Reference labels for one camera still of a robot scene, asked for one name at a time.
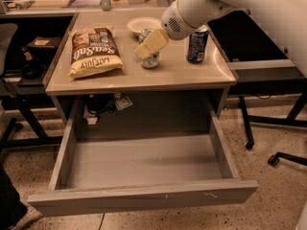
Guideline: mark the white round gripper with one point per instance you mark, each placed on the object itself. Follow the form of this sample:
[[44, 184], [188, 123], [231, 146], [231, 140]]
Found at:
[[177, 20]]

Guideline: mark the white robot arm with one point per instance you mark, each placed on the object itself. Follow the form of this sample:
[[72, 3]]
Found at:
[[285, 21]]

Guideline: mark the blue pepsi can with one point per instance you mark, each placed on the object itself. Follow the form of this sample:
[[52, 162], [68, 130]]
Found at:
[[197, 44]]

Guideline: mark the grey open drawer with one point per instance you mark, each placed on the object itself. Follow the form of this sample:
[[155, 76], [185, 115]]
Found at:
[[168, 152]]

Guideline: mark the white bowl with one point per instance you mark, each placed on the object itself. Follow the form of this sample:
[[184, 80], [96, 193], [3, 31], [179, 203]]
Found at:
[[138, 24]]

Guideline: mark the grey cabinet desk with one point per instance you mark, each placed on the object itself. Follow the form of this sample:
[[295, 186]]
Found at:
[[172, 73]]

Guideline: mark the sea salt chip bag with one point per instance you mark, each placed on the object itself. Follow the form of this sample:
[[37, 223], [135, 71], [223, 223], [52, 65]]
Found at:
[[94, 52]]

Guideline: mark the white power adapter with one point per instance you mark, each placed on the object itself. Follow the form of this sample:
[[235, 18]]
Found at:
[[91, 119]]

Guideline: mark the black box under desk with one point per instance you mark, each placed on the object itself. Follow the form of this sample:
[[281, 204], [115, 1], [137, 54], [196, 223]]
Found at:
[[44, 48]]

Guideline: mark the grey office chair left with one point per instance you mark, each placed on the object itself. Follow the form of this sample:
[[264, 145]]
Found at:
[[7, 31]]

